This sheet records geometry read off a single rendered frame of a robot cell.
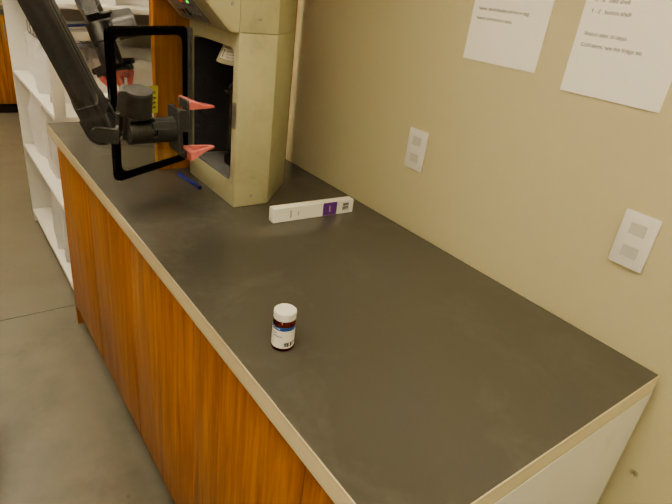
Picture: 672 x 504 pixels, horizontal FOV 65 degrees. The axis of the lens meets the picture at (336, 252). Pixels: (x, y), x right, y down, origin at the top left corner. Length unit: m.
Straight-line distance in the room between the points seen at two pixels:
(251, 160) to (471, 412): 0.93
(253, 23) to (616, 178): 0.92
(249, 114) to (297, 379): 0.81
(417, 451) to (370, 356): 0.23
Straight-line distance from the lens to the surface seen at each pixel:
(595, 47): 1.24
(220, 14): 1.42
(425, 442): 0.86
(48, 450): 2.19
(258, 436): 1.05
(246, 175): 1.54
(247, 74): 1.47
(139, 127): 1.26
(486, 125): 1.38
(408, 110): 1.56
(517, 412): 0.98
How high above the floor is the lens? 1.54
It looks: 26 degrees down
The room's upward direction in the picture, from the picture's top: 8 degrees clockwise
